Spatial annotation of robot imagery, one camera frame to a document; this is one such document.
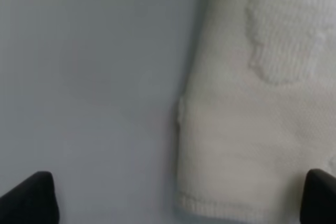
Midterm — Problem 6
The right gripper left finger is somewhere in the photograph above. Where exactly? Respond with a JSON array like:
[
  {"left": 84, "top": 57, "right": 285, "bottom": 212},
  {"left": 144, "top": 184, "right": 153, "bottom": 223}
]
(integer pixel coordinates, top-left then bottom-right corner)
[{"left": 1, "top": 171, "right": 60, "bottom": 224}]

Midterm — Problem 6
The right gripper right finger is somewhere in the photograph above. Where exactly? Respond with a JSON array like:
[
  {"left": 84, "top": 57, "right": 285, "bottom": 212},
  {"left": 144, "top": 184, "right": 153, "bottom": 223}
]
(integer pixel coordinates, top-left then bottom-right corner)
[{"left": 300, "top": 169, "right": 336, "bottom": 224}]

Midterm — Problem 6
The cream white towel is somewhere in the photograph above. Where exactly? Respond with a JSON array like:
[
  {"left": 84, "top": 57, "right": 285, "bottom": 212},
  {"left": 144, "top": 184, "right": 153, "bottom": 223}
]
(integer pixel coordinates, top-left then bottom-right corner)
[{"left": 176, "top": 0, "right": 335, "bottom": 223}]

